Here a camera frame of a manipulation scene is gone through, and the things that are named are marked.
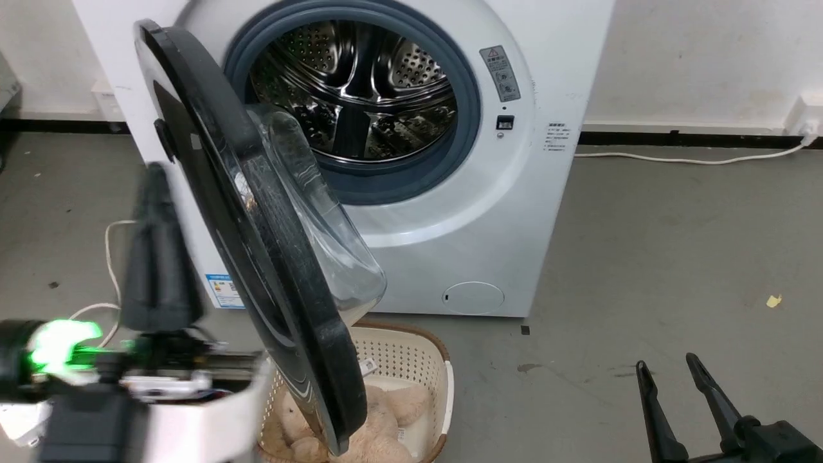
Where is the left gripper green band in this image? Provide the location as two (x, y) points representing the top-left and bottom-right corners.
(0, 164), (264, 403)

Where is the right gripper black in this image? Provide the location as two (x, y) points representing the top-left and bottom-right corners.
(635, 352), (823, 463)

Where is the black round glass washer door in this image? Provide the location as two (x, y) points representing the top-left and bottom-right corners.
(133, 19), (388, 456)

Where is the grey rubber door gasket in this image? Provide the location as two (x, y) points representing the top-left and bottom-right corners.
(223, 0), (482, 205)

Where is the white front-loading washing machine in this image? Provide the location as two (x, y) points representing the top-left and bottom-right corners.
(71, 0), (616, 319)

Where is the blue energy label sticker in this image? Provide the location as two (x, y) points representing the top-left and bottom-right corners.
(206, 273), (245, 309)

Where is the round white filter cover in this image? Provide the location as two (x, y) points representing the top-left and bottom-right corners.
(442, 282), (505, 316)

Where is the white laundry basket brown rim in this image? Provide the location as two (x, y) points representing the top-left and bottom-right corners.
(257, 322), (455, 463)

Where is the beige plush toy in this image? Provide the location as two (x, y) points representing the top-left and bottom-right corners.
(276, 383), (431, 463)

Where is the steel washer drum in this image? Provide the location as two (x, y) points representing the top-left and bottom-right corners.
(248, 19), (458, 161)

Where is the small text label sticker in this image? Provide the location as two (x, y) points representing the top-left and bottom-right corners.
(543, 122), (570, 152)

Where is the grey warning label sticker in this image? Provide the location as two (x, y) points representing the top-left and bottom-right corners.
(479, 45), (521, 102)

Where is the curled white cable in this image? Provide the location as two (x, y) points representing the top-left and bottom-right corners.
(68, 220), (137, 348)

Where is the white wall socket box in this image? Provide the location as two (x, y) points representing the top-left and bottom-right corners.
(90, 80), (126, 123)

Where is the long white power cable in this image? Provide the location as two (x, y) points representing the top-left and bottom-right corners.
(574, 138), (811, 166)

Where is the white wall socket with plug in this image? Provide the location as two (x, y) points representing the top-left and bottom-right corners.
(784, 95), (823, 137)

